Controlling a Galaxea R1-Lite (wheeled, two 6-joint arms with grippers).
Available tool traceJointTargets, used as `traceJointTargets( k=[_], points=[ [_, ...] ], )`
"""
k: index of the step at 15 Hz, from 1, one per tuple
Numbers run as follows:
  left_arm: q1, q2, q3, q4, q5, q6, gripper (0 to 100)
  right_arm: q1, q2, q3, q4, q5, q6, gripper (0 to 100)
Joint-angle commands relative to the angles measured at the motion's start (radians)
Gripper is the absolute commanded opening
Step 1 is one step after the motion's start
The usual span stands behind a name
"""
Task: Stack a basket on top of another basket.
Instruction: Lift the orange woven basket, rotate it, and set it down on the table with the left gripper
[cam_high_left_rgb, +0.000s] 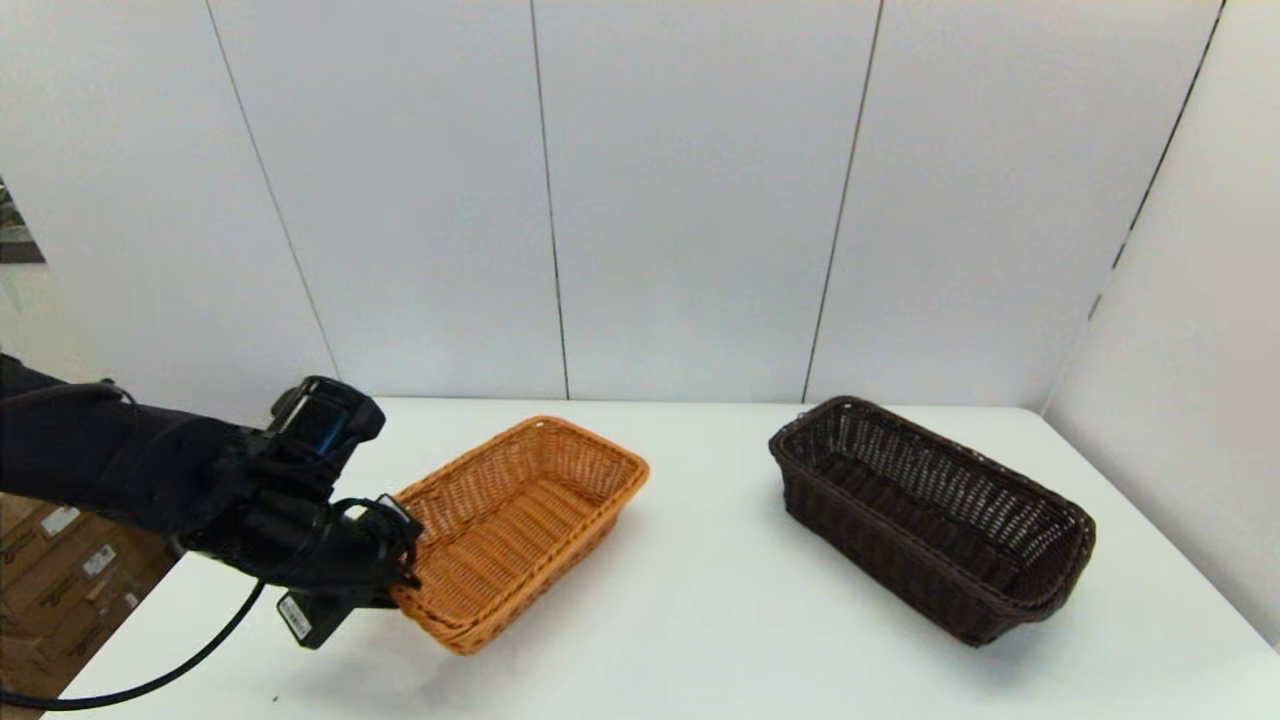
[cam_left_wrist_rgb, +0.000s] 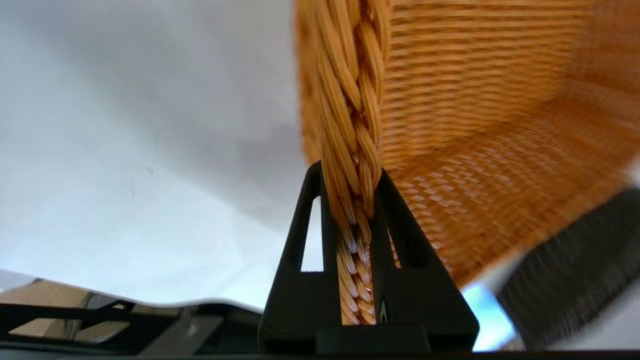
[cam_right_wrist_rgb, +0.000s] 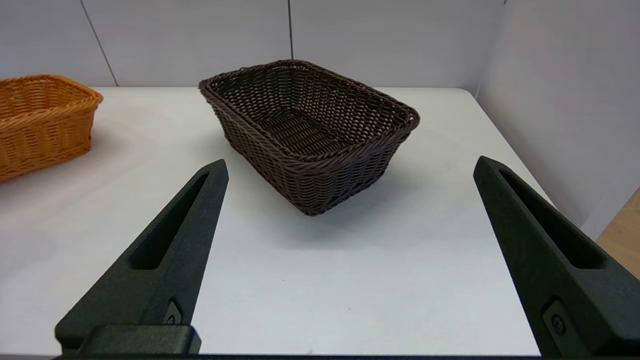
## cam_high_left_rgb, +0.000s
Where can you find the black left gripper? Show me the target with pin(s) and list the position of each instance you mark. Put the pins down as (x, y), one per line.
(310, 550)

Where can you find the brown cardboard box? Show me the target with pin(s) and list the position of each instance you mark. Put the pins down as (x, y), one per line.
(35, 530)
(60, 640)
(60, 585)

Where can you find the dark brown wicker basket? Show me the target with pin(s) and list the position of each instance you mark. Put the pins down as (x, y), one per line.
(930, 520)

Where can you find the orange wicker basket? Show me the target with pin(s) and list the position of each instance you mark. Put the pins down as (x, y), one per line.
(520, 520)

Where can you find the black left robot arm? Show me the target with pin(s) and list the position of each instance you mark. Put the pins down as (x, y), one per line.
(100, 460)

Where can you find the dark shelf with green plant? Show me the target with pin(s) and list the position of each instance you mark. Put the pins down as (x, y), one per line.
(15, 240)

